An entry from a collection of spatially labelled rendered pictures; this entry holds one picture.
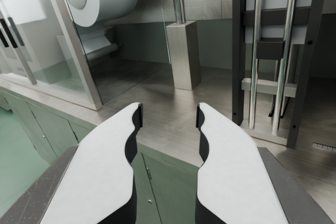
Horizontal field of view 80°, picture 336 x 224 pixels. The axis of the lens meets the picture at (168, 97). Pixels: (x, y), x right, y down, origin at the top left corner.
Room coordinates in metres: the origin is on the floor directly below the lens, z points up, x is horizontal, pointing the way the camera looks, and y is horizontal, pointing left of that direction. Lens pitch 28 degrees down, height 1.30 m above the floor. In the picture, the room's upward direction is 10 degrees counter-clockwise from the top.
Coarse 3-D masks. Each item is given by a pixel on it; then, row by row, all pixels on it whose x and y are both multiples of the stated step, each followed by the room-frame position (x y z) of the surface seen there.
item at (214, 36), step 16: (208, 32) 1.00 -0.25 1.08; (224, 32) 0.95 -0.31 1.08; (320, 32) 0.72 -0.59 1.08; (208, 48) 1.00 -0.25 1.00; (224, 48) 0.95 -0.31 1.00; (320, 48) 0.71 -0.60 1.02; (208, 64) 1.01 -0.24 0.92; (224, 64) 0.95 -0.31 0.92; (272, 64) 0.81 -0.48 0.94; (320, 64) 0.70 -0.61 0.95
